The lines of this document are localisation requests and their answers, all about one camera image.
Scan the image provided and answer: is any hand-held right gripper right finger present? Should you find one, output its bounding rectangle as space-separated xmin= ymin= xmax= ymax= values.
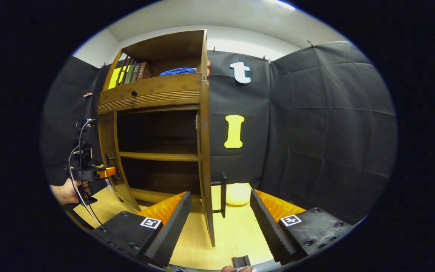
xmin=250 ymin=190 xmax=354 ymax=265

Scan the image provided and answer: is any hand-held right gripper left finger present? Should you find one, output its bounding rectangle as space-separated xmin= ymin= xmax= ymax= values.
xmin=91 ymin=192 xmax=193 ymax=267

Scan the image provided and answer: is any wooden double-door shoe cabinet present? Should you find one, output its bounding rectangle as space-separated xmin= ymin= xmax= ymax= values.
xmin=97 ymin=29 xmax=212 ymax=212

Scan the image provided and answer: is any wooden inner cabinet shelf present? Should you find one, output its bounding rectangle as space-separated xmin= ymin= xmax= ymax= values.
xmin=119 ymin=151 xmax=200 ymax=162

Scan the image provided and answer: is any black backdrop cloth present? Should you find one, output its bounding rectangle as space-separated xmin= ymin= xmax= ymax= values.
xmin=40 ymin=41 xmax=397 ymax=223

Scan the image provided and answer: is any reddish brown book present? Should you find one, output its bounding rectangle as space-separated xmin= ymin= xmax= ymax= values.
xmin=137 ymin=62 xmax=151 ymax=80

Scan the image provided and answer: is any blue towel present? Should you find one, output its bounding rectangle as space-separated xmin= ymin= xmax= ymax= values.
xmin=160 ymin=67 xmax=197 ymax=76

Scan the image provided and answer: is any thin grey cable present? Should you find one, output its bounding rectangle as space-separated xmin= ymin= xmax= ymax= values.
xmin=69 ymin=120 xmax=103 ymax=226

